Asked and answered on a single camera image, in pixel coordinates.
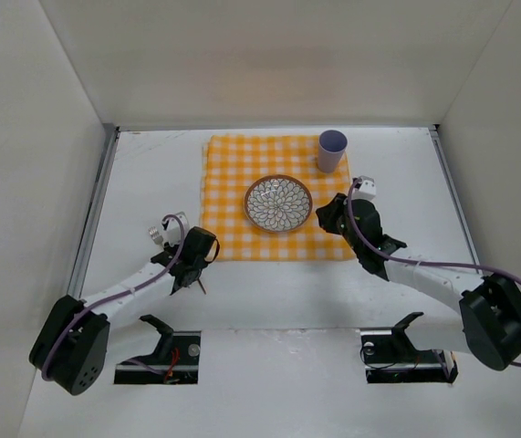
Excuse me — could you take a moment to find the purple cable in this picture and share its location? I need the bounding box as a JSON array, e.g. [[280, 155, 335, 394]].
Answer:
[[40, 214, 186, 382], [346, 178, 521, 368]]

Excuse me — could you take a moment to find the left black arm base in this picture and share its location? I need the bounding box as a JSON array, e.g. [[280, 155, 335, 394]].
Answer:
[[113, 315, 202, 386]]

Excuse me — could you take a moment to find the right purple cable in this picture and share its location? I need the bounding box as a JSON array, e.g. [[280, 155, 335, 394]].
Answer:
[[346, 178, 521, 368]]

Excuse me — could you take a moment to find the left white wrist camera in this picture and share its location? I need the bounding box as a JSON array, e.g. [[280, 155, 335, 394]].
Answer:
[[161, 212, 191, 245]]

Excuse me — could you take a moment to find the copper spoon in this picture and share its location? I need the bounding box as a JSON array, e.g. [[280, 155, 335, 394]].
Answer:
[[198, 279, 207, 295]]

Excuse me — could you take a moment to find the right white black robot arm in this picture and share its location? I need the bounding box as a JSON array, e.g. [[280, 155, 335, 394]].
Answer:
[[316, 193, 521, 370]]

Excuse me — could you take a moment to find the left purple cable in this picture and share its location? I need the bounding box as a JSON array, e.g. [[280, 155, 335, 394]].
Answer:
[[40, 214, 186, 382]]

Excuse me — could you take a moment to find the floral patterned bowl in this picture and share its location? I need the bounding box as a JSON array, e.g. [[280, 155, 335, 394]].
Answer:
[[244, 174, 313, 233]]

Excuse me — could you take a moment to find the yellow white checkered cloth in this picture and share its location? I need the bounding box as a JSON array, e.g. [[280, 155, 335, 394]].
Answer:
[[200, 134, 353, 261]]

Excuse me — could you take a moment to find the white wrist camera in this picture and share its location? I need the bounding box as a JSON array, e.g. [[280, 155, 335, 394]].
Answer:
[[161, 212, 191, 245], [351, 176, 377, 201]]

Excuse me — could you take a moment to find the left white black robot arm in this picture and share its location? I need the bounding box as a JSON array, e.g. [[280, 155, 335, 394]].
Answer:
[[28, 225, 220, 395]]

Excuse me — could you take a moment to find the lilac paper cup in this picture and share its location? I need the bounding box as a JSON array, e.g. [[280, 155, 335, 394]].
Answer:
[[318, 130, 348, 173]]

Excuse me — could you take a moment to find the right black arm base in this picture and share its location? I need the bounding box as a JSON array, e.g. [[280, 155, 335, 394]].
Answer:
[[359, 312, 458, 384]]

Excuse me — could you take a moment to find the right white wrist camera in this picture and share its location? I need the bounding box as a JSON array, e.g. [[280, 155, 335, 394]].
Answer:
[[351, 176, 377, 201]]

